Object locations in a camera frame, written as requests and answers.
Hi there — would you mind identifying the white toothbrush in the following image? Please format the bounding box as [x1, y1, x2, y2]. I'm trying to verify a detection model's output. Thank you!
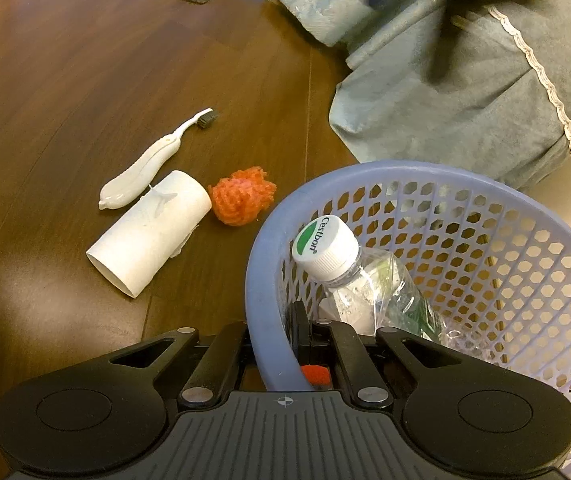
[98, 107, 217, 211]

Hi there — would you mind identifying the orange knitted ball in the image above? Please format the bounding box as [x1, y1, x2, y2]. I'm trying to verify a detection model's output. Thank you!
[208, 168, 278, 227]

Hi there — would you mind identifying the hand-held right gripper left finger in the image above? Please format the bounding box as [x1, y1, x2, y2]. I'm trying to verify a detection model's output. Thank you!
[110, 322, 257, 407]

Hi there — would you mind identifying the clear bottle with green label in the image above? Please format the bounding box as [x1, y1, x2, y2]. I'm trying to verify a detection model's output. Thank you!
[291, 215, 496, 361]

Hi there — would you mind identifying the white paper tube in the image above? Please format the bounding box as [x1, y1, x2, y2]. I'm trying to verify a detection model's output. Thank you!
[86, 170, 213, 299]

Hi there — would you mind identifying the grey-blue lace-trimmed curtain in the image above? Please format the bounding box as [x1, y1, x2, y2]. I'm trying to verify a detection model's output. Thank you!
[328, 0, 571, 192]

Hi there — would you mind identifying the blue plastic mesh basket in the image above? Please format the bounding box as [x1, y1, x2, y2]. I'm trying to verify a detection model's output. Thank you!
[244, 160, 571, 480]

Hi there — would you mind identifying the light blue speckled curtain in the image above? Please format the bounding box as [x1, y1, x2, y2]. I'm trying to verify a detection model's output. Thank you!
[253, 0, 459, 47]

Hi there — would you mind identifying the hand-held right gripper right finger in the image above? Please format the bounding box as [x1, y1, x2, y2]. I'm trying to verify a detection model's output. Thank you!
[290, 302, 466, 407]

